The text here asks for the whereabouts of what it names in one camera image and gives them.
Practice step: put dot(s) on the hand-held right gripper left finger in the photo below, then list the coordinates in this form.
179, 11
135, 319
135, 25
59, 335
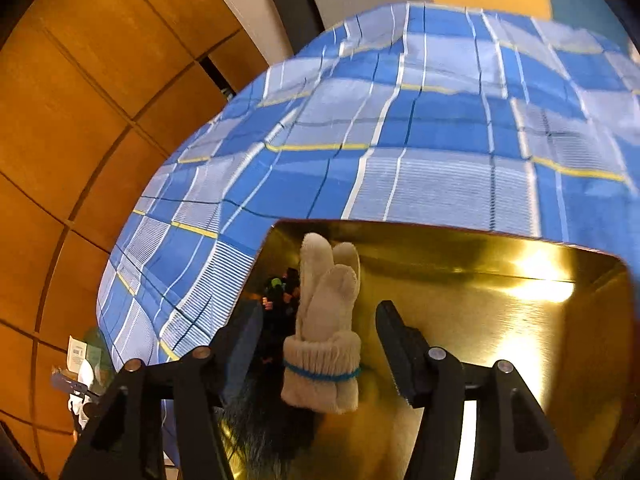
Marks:
241, 355

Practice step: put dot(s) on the black furry cloth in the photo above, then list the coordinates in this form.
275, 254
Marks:
270, 435

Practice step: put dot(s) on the blue plaid bed sheet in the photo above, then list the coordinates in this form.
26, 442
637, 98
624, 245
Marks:
400, 135

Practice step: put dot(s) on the wooden wardrobe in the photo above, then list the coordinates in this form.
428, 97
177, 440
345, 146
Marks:
75, 110

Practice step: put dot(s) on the white knit glove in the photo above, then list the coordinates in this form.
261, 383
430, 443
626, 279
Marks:
320, 310

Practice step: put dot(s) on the white plastic bag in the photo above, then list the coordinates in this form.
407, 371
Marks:
80, 410

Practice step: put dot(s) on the gold metal tray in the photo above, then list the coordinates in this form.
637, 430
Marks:
500, 300

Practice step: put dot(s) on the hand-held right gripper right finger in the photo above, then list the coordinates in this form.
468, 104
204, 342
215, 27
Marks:
400, 355

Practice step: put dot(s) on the green plastic bag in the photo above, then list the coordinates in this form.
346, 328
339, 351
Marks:
100, 360

